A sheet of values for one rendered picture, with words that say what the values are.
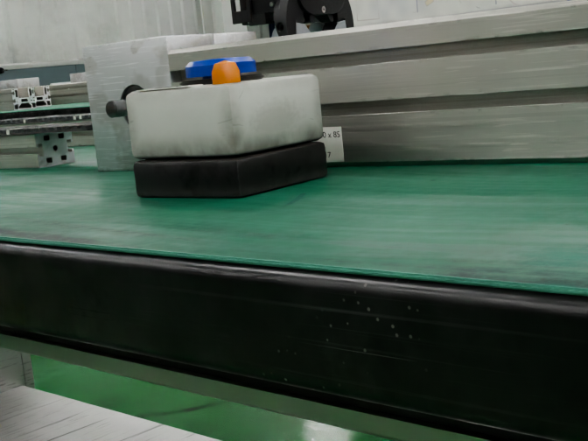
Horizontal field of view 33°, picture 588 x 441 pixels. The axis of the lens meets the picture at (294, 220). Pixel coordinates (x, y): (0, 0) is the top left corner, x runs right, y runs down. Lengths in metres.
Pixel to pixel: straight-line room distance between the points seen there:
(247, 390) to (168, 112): 0.16
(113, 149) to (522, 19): 0.34
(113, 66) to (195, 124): 0.23
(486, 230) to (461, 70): 0.22
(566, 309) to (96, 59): 0.54
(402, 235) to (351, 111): 0.27
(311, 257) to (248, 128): 0.19
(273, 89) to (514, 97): 0.14
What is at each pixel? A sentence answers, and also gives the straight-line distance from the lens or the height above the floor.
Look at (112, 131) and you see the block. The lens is 0.76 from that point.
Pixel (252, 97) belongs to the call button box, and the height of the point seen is 0.83.
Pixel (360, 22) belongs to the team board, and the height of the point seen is 1.00.
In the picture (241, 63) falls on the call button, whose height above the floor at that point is 0.85.
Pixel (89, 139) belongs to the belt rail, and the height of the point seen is 0.79.
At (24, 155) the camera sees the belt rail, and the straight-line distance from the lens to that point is 0.89.
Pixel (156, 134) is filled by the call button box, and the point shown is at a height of 0.82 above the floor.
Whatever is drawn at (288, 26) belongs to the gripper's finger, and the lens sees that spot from 0.88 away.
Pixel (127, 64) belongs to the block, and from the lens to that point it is 0.74.
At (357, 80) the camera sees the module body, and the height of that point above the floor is 0.83.
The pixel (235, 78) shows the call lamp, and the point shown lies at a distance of 0.52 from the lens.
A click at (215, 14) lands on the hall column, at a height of 1.37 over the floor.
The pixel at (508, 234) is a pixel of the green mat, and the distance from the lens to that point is 0.35.
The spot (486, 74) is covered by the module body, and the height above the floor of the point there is 0.83.
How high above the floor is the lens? 0.85
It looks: 9 degrees down
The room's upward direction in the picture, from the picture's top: 6 degrees counter-clockwise
